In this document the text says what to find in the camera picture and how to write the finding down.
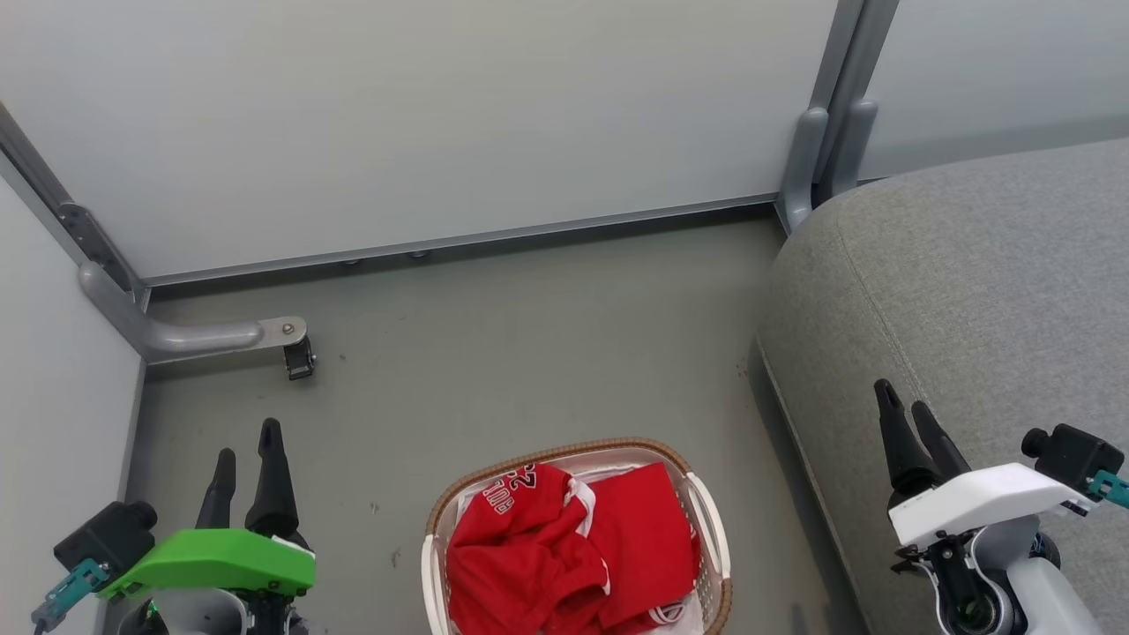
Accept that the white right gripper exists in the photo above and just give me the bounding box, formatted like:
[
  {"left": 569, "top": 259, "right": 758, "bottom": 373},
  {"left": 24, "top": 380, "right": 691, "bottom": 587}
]
[{"left": 873, "top": 378, "right": 1100, "bottom": 635}]

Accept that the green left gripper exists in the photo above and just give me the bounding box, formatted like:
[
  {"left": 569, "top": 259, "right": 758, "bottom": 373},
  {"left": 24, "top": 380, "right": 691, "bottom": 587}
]
[{"left": 98, "top": 418, "right": 318, "bottom": 602}]

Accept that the grey fabric sofa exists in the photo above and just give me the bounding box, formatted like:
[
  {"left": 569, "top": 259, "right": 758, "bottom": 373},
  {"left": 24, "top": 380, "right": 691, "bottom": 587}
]
[{"left": 754, "top": 137, "right": 1129, "bottom": 635}]

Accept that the red jersey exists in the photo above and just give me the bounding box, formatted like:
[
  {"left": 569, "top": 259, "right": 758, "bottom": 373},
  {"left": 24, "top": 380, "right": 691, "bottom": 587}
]
[{"left": 446, "top": 461, "right": 703, "bottom": 635}]

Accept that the black caster wheel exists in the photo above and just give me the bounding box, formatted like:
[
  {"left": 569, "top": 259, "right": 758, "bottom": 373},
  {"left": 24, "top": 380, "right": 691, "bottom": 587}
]
[{"left": 283, "top": 336, "right": 317, "bottom": 382}]

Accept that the grey metal partition foot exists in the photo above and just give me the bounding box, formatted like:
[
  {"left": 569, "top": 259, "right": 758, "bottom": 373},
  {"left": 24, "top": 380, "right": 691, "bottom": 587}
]
[{"left": 77, "top": 260, "right": 310, "bottom": 365}]

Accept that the white wicker-rimmed laundry basket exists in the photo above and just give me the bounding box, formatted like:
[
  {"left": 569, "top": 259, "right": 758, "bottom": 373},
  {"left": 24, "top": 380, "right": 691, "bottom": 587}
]
[{"left": 421, "top": 437, "right": 734, "bottom": 635}]

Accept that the teal right camera connector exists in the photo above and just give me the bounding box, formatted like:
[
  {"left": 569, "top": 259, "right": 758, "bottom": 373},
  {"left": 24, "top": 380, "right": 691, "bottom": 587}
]
[{"left": 1087, "top": 471, "right": 1129, "bottom": 511}]

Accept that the teal camera connector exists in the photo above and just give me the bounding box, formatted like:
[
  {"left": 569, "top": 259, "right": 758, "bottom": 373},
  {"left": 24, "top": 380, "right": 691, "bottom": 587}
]
[
  {"left": 1087, "top": 471, "right": 1129, "bottom": 511},
  {"left": 31, "top": 557, "right": 112, "bottom": 634}
]

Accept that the teal left camera connector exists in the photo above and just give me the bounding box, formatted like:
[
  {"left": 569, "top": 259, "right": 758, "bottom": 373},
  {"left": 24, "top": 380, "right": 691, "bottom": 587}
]
[{"left": 31, "top": 557, "right": 112, "bottom": 634}]

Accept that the grey partition side frame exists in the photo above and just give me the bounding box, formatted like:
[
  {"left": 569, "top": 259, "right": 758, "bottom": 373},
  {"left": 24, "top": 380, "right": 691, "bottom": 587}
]
[{"left": 0, "top": 101, "right": 149, "bottom": 305}]

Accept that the grey partition corner post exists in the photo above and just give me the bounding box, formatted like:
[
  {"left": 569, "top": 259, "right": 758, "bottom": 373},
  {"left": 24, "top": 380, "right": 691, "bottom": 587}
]
[{"left": 775, "top": 0, "right": 902, "bottom": 235}]

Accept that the grey partition bottom rail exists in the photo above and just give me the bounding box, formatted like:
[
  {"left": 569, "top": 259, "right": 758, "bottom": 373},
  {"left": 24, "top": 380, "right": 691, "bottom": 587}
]
[{"left": 139, "top": 195, "right": 779, "bottom": 288}]

